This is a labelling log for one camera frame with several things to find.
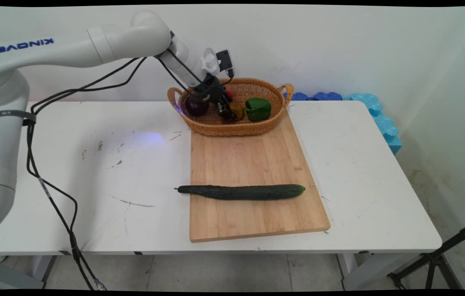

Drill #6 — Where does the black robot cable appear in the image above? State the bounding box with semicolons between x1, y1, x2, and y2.
25;35;208;290
25;39;206;290

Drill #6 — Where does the dark purple toy plum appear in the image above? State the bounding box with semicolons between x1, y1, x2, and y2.
185;95;210;117

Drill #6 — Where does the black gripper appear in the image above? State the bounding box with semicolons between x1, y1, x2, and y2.
193;76;238;121

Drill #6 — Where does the grey strap band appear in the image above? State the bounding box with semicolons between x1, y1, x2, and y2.
0;110;37;126

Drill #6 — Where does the oval wicker basket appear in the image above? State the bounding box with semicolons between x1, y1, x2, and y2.
167;78;295;137

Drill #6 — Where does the light blue foam piece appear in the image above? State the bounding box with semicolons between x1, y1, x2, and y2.
373;115;400;139
343;93;384;118
384;135;403;156

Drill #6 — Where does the green toy bell pepper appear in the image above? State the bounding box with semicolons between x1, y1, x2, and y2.
245;97;272;122

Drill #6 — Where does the dark green cucumber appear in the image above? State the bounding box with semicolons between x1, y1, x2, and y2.
174;184;306;201

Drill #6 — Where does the white table leg with foot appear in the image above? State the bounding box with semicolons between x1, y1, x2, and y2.
336;252;412;291

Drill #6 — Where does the wooden cutting board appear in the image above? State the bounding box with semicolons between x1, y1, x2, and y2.
189;110;331;243

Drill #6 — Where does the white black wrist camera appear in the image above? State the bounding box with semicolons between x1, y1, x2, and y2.
200;48;235;79

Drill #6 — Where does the black tripod stand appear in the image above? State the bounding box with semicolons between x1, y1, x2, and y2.
387;218;465;290

